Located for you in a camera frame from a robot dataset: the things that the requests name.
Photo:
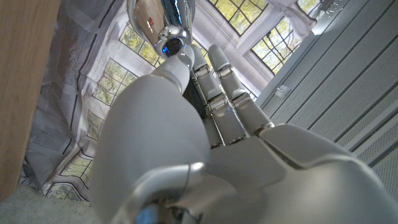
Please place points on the white wall switch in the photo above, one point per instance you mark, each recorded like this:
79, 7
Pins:
283, 90

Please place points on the printed window backdrop cloth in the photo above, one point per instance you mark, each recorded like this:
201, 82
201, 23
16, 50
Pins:
93, 62

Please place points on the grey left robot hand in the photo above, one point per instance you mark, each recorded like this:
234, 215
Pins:
155, 130

